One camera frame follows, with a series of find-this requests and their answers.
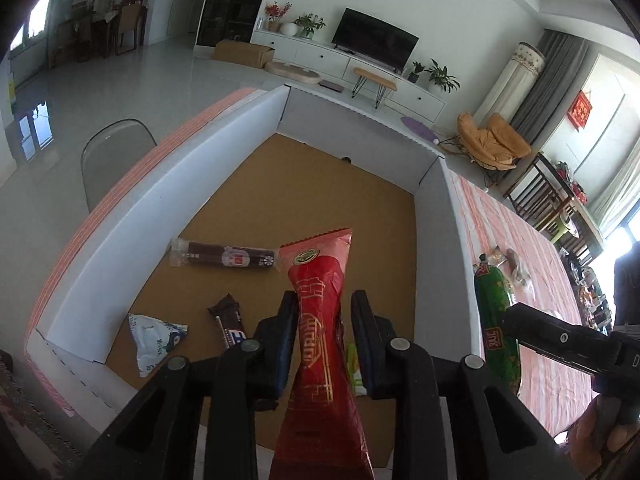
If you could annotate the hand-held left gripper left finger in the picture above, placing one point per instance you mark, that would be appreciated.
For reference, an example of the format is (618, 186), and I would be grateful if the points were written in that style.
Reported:
(287, 340)

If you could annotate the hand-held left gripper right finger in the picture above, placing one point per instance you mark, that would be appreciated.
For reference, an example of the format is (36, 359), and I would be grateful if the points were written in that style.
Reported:
(361, 340)

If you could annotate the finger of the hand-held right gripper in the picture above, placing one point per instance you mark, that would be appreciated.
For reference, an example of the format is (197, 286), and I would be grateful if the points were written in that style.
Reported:
(545, 332)

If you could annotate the light green snack packet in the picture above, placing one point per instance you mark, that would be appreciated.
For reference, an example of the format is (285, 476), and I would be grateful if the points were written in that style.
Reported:
(354, 367)

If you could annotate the long red snack packet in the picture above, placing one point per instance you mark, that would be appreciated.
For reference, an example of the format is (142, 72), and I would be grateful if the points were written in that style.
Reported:
(317, 340)

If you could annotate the green sausage packet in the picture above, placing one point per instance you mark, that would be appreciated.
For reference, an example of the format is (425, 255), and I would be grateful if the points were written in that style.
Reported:
(492, 305)

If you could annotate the dark brown chocolate bar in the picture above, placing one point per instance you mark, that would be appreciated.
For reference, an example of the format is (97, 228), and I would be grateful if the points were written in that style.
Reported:
(227, 320)

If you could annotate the brown sausage clear wrapper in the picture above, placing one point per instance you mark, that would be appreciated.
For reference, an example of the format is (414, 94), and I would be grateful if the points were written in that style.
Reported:
(215, 254)

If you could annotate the white blue triangular snack packet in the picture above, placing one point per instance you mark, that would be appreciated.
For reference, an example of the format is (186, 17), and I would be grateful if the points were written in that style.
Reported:
(150, 342)

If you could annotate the white cardboard box brown bottom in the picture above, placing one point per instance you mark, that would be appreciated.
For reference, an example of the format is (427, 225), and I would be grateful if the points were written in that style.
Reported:
(300, 195)

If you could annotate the person's right hand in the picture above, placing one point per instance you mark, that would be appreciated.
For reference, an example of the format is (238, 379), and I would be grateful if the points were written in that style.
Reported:
(595, 435)

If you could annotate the clear bag of pastries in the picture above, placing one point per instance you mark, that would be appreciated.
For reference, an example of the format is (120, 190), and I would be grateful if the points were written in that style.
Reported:
(520, 272)

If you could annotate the green plastic stool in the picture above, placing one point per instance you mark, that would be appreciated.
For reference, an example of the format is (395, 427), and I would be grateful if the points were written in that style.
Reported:
(564, 227)

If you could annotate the dark wooden chair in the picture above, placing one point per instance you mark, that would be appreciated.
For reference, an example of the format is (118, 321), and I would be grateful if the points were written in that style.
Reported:
(535, 192)

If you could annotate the orange lounge chair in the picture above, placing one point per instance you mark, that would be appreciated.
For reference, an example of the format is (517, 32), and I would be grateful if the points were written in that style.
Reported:
(492, 142)

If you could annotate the purple floor mat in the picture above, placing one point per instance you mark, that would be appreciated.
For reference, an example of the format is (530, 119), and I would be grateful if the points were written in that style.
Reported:
(417, 127)

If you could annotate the grey curtain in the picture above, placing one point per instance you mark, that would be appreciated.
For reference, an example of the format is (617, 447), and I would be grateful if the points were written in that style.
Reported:
(550, 85)

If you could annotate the grey translucent chair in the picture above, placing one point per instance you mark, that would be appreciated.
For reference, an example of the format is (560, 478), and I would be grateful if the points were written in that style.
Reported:
(112, 160)

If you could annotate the covered standing air conditioner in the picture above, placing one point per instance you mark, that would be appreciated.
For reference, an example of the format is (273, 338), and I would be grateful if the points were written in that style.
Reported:
(510, 82)

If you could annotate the dark floor scale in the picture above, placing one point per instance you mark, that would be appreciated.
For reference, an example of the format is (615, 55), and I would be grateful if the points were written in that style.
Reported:
(331, 86)

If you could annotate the wooden bench black legs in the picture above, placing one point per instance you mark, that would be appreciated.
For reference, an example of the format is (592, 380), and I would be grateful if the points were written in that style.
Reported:
(375, 77)

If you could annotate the beige cat scratcher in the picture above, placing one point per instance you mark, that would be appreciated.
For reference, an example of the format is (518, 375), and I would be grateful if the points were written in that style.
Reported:
(292, 72)

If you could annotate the small potted plant dark pot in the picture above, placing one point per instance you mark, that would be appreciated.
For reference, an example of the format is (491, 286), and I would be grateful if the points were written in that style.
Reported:
(414, 74)

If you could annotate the large leafy potted plant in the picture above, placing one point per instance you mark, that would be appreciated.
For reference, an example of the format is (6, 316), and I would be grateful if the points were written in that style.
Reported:
(441, 77)

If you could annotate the white television cabinet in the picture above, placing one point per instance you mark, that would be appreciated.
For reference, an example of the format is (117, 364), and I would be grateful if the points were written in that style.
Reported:
(320, 57)

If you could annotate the black flat television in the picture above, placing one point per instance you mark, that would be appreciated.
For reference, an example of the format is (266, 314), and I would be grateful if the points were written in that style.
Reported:
(372, 37)

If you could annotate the white round vase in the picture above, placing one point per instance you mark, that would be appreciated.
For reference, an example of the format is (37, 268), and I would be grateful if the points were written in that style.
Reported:
(289, 29)

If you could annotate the green potted plant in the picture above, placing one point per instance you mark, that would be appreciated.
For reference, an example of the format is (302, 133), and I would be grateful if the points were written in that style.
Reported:
(309, 25)

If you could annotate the red flower plant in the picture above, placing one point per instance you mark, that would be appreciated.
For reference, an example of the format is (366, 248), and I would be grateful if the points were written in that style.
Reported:
(276, 15)

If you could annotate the tall dark display cabinet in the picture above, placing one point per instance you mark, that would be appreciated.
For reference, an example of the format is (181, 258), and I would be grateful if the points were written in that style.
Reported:
(235, 0)

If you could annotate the brown wooden dining chair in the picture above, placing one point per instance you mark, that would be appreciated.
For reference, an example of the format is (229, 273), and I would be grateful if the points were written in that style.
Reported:
(131, 25)

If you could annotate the red wall hanging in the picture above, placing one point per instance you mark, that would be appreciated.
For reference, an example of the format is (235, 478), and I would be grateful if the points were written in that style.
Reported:
(580, 110)

